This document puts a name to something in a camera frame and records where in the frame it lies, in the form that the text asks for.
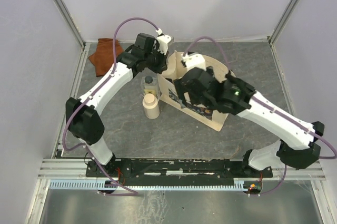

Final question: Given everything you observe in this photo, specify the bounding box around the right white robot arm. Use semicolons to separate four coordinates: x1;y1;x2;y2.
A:
173;67;324;177

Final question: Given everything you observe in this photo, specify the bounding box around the beige pump bottle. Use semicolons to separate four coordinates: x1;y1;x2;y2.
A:
142;93;160;119

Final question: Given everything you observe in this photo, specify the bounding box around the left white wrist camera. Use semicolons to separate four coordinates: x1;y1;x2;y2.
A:
156;28;174;55

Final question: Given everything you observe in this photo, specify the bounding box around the blue slotted cable duct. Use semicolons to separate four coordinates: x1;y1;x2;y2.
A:
49;177;259;191

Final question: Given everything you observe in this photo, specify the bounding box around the small circuit board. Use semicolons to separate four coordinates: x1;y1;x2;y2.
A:
248;183;262;193

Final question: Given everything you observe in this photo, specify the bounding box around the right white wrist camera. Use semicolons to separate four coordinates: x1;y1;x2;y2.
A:
181;53;206;71

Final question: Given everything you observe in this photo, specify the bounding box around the aluminium frame rail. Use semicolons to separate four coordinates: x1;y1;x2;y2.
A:
38;157;90;180

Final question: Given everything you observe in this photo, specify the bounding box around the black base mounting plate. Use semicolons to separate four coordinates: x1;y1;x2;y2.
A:
85;157;274;185

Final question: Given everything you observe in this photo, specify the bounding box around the square perfume bottle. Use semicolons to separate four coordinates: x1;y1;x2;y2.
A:
141;75;160;100

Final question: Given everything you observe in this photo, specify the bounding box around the cream canvas tote bag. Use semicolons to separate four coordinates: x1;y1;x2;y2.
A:
157;51;235;132

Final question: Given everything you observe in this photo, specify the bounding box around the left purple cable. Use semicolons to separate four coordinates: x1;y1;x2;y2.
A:
63;17;163;198

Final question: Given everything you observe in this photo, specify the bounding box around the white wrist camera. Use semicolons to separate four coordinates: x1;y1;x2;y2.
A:
156;28;174;55
181;53;206;71

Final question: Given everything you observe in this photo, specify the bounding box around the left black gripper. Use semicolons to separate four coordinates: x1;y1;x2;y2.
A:
144;46;169;74

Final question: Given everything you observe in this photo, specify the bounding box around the brown folded towel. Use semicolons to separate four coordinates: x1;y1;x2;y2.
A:
88;38;114;77

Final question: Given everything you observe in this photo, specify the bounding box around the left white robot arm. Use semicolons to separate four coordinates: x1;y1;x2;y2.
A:
65;33;174;177

